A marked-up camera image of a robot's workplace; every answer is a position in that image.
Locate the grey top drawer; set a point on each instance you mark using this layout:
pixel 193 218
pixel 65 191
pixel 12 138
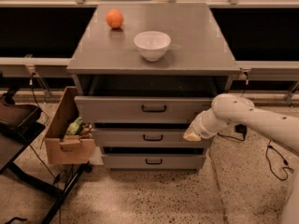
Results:
pixel 118 99

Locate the white ceramic bowl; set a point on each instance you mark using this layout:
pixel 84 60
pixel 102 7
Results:
pixel 152 45

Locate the grey drawer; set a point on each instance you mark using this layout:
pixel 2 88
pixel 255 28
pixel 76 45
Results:
pixel 154 162
pixel 118 99
pixel 114 137

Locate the orange fruit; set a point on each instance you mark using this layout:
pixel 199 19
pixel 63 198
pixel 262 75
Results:
pixel 114 19

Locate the brown cardboard box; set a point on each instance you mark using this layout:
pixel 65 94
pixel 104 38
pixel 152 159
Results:
pixel 63 148

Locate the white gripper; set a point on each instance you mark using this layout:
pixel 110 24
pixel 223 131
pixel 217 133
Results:
pixel 202 128

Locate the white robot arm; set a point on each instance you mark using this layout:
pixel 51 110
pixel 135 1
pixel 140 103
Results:
pixel 227 109

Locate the grey middle drawer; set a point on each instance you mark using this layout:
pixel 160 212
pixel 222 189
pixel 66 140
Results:
pixel 114 137

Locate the grey bottom drawer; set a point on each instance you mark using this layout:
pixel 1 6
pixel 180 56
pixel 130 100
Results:
pixel 154 162

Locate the black top drawer handle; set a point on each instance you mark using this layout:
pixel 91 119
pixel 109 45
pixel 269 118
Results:
pixel 153 109

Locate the green bag in box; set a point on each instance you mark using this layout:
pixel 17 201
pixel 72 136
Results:
pixel 74 127

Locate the grey drawer cabinet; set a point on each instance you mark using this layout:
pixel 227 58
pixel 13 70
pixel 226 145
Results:
pixel 197 48

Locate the black power adapter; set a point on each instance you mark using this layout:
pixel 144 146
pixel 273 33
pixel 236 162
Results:
pixel 239 128

